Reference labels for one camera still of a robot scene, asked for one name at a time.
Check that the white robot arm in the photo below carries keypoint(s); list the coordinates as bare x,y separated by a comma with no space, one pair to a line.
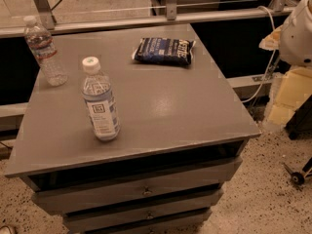
296,36

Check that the blue label plastic bottle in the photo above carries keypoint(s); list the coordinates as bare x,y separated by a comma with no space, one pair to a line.
98,95

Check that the clear plastic water bottle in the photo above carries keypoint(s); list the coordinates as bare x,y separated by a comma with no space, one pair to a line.
41,44

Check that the dark blue snack bag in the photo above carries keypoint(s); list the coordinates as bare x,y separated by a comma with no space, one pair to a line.
158,50

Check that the top grey drawer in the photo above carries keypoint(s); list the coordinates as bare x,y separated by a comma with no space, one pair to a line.
124,189

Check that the grey drawer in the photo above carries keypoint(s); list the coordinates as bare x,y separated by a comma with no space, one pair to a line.
144,209
124,189
157,224

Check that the bottom grey drawer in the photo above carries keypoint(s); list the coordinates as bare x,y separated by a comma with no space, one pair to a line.
157,224

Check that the middle grey drawer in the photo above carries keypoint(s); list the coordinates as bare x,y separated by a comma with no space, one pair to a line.
144,209

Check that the yellow foam padding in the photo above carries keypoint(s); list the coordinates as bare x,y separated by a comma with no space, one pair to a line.
295,89

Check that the black caster wheel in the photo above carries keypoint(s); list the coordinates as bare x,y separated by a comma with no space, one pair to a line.
298,178

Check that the metal railing frame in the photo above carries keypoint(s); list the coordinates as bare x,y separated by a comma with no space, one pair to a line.
71,16

